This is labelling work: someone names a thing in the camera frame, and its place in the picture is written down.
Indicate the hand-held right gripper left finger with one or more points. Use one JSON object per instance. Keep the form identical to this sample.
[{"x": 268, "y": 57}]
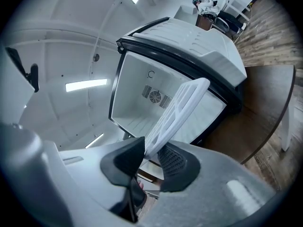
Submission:
[{"x": 123, "y": 164}]

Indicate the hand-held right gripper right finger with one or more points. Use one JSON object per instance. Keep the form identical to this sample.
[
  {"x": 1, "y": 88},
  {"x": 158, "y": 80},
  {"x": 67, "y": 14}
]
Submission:
[{"x": 180, "y": 169}]

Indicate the white plastic shelf tray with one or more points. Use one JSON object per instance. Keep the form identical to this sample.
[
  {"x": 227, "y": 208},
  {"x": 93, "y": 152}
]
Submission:
[{"x": 181, "y": 117}]

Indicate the white mini fridge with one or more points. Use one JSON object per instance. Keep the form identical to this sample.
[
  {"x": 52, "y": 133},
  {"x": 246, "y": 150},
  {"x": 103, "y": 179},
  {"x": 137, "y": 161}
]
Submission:
[{"x": 137, "y": 91}]

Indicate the wooden table with white legs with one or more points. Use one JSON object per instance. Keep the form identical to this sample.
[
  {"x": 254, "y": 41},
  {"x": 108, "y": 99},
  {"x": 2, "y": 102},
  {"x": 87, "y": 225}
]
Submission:
[{"x": 260, "y": 103}]

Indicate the round ceiling fixture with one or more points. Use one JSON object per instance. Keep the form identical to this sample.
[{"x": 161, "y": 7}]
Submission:
[{"x": 95, "y": 57}]

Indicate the grey office chair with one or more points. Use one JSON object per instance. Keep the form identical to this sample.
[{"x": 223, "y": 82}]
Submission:
[{"x": 223, "y": 23}]

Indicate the white box cabinet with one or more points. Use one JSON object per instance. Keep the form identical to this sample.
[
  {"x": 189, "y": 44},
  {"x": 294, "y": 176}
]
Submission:
[{"x": 185, "y": 12}]

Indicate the white desk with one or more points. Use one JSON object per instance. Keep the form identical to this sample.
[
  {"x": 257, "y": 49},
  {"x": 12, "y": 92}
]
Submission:
[{"x": 229, "y": 2}]

